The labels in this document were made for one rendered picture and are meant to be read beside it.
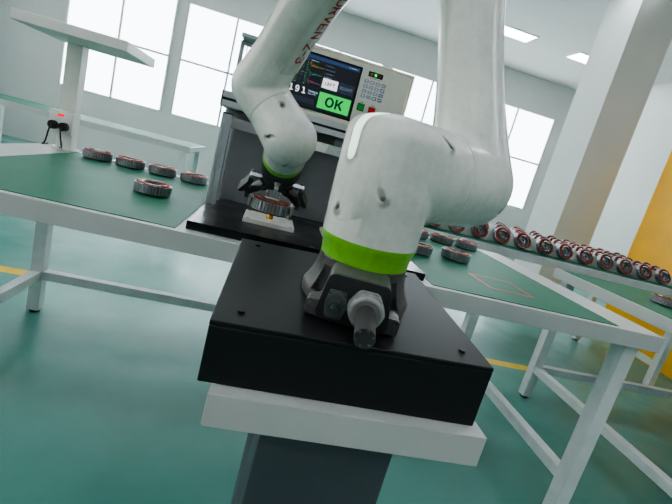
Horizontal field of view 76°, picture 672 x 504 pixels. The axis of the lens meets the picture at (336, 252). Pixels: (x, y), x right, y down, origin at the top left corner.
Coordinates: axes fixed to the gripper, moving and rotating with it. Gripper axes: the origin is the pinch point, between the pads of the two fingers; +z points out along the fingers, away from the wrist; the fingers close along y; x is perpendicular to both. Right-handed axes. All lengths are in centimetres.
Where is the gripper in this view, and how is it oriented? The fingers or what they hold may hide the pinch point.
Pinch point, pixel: (270, 203)
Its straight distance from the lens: 120.0
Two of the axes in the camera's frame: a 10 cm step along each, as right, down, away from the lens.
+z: -2.5, 2.7, 9.3
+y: 9.5, 2.5, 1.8
